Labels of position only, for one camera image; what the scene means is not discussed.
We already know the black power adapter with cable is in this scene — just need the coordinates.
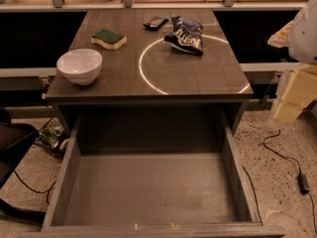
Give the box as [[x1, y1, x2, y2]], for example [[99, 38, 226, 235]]
[[263, 131, 317, 235]]

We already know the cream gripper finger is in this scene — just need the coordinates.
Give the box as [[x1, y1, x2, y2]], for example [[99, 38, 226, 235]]
[[267, 21, 293, 49]]

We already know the small dark snack bar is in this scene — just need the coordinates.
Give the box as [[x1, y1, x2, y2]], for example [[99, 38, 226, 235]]
[[143, 16, 168, 31]]

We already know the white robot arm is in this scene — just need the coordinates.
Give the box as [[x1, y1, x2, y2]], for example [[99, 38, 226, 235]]
[[267, 0, 317, 64]]

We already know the green and yellow sponge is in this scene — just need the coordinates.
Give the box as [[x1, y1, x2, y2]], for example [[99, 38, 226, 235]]
[[91, 30, 127, 51]]

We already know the black chair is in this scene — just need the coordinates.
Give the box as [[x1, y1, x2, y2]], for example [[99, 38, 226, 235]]
[[0, 108, 46, 224]]

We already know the dark blue chip bag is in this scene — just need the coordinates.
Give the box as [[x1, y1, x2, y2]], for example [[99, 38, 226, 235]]
[[163, 16, 203, 57]]

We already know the black floor cable left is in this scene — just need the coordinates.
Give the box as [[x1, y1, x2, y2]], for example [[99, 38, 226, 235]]
[[12, 169, 57, 206]]

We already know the wire basket with cans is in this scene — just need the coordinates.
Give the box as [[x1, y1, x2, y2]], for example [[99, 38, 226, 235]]
[[35, 117, 69, 159]]

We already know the open wooden drawer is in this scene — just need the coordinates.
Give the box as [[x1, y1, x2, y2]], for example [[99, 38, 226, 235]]
[[19, 107, 285, 238]]

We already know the white ceramic bowl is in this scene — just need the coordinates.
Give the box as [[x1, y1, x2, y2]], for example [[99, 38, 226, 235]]
[[56, 49, 102, 85]]

